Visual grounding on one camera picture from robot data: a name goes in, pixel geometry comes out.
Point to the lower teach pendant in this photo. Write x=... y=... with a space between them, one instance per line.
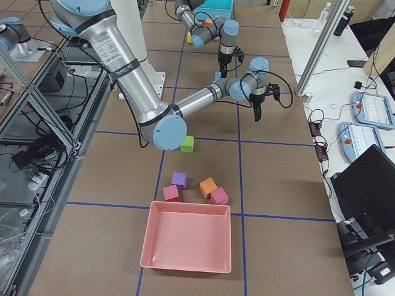
x=356 y=138

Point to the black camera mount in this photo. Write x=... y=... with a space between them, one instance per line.
x=273 y=90

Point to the near orange block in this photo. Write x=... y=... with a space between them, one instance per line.
x=207 y=186

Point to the clear plastic bottle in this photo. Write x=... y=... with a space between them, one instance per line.
x=324 y=13

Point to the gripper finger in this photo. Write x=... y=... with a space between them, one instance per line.
x=254 y=109
x=258 y=114
x=223 y=70

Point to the yellow block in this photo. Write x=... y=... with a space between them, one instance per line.
x=189 y=40

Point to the light blue block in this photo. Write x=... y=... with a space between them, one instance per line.
x=218 y=75

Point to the teach pendant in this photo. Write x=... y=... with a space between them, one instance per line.
x=373 y=109
x=356 y=138

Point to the black orange power strip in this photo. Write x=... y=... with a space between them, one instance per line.
x=320 y=143

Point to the near magenta block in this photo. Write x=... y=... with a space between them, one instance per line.
x=219 y=196

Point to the far orange block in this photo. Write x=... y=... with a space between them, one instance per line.
x=208 y=22

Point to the green block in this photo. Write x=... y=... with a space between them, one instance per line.
x=188 y=144

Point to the upper teach pendant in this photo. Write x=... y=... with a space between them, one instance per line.
x=373 y=109

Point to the orange block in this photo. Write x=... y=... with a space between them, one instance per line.
x=207 y=186
x=208 y=22

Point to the near purple block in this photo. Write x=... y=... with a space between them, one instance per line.
x=179 y=179

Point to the black laptop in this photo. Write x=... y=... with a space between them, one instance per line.
x=365 y=191

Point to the aluminium frame post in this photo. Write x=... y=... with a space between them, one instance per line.
x=320 y=45

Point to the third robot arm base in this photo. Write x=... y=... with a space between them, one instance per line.
x=16 y=39

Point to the near red block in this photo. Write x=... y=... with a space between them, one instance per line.
x=171 y=194

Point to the black water bottle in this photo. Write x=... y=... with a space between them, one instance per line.
x=344 y=21

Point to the pink plastic tray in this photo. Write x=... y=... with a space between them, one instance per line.
x=188 y=237

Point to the blue plastic bin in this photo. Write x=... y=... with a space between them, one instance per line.
x=216 y=8

